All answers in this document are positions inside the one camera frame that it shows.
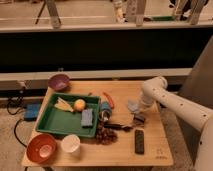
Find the grey-blue towel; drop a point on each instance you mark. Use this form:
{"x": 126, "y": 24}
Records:
{"x": 133, "y": 107}

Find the blue power box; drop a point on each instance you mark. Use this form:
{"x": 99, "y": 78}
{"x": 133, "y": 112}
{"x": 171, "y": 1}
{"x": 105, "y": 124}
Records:
{"x": 31, "y": 112}

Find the purple bowl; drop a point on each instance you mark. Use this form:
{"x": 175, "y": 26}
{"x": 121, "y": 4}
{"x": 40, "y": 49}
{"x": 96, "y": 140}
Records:
{"x": 59, "y": 82}

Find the green plastic tray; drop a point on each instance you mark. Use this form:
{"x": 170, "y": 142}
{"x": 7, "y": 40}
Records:
{"x": 61, "y": 123}

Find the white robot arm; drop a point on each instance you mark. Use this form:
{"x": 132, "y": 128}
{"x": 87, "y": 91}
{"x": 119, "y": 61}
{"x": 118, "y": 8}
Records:
{"x": 196, "y": 115}

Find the orange carrot toy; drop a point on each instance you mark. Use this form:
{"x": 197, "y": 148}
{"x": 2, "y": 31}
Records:
{"x": 110, "y": 100}

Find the brown grape bunch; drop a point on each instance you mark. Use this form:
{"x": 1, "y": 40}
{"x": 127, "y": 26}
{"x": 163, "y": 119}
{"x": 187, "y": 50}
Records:
{"x": 105, "y": 136}

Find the orange bowl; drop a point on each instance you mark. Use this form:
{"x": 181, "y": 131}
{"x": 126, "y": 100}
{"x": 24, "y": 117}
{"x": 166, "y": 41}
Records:
{"x": 41, "y": 148}

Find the silver blue can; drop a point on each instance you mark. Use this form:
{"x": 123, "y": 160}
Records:
{"x": 105, "y": 111}

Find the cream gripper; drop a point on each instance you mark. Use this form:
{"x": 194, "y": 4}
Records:
{"x": 143, "y": 110}

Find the black handled utensil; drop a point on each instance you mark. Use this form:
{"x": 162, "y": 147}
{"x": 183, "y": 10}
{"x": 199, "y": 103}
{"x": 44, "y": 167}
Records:
{"x": 118, "y": 127}

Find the small dark box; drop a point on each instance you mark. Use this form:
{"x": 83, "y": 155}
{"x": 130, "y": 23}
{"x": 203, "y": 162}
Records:
{"x": 138, "y": 120}

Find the black remote control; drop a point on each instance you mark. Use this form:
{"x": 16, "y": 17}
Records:
{"x": 139, "y": 142}

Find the blue sponge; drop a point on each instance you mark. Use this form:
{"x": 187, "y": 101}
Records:
{"x": 87, "y": 118}

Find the white cup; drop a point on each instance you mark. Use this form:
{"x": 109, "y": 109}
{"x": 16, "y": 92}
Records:
{"x": 70, "y": 144}

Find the yellow banana toy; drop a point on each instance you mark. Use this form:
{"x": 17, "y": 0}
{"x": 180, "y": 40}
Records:
{"x": 63, "y": 105}

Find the yellow apple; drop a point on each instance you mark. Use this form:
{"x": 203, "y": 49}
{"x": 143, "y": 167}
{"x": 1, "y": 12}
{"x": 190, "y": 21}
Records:
{"x": 79, "y": 105}

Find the wooden table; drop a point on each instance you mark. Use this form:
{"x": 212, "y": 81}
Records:
{"x": 121, "y": 153}

